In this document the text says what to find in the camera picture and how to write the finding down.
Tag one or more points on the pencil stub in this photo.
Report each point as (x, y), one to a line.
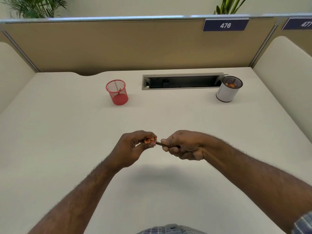
(119, 91)

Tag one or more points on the person's left thumb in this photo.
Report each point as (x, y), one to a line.
(145, 146)

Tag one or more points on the beige cubicle partition panel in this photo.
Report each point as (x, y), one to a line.
(296, 37)
(121, 46)

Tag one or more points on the person's left hand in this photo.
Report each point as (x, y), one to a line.
(126, 148)

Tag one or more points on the person's left forearm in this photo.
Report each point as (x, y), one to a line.
(80, 202)

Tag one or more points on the blue number sign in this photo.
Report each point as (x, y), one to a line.
(225, 25)
(298, 23)

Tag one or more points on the red mesh pen cup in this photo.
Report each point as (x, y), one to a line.
(118, 96)

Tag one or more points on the cream side divider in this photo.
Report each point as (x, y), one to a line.
(287, 80)
(13, 75)

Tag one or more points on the white cup with black rim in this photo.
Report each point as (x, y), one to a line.
(226, 93)

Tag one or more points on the dark pencil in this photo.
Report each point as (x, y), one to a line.
(162, 144)

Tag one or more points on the blue plaid shirt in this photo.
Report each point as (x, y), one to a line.
(170, 229)

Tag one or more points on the pink pencil sharpener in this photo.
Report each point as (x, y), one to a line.
(150, 140)

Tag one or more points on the broad-leaf green plant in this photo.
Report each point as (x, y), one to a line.
(230, 6)

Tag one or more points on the feathery green palm plant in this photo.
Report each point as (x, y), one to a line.
(34, 7)

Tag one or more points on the person's right forearm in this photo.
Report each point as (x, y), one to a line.
(256, 177)

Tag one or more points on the person's right hand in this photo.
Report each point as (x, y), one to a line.
(189, 143)

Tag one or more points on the orange pencil shavings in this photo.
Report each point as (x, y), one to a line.
(231, 84)

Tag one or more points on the person's right thumb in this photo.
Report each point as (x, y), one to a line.
(170, 139)

